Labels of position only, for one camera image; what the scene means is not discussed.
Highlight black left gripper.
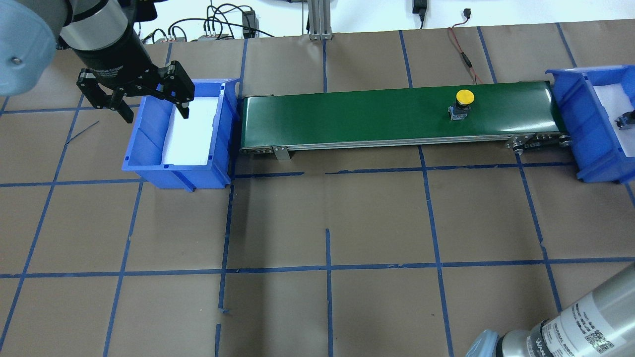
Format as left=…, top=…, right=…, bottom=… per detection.
left=76, top=24, right=195, bottom=123

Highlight yellow push button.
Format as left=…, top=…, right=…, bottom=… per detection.
left=447, top=89, right=475, bottom=120

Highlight red push button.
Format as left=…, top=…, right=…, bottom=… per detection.
left=614, top=110, right=635, bottom=130

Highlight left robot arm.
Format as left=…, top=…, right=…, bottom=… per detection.
left=0, top=0, right=195, bottom=123

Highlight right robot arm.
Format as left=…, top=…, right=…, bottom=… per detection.
left=467, top=264, right=635, bottom=357

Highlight blue bin left side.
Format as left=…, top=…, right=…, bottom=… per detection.
left=121, top=78, right=240, bottom=192

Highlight white foam pad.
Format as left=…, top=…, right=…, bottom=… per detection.
left=162, top=97, right=219, bottom=166

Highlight black power adapter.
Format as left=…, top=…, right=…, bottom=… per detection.
left=411, top=0, right=428, bottom=16

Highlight green conveyor belt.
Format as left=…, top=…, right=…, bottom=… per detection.
left=240, top=81, right=572, bottom=160

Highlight white foam pad right bin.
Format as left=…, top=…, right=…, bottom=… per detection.
left=594, top=83, right=635, bottom=157

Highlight aluminium frame post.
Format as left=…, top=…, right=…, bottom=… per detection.
left=308, top=0, right=333, bottom=41

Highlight red wires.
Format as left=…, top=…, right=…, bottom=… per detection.
left=446, top=7, right=484, bottom=85

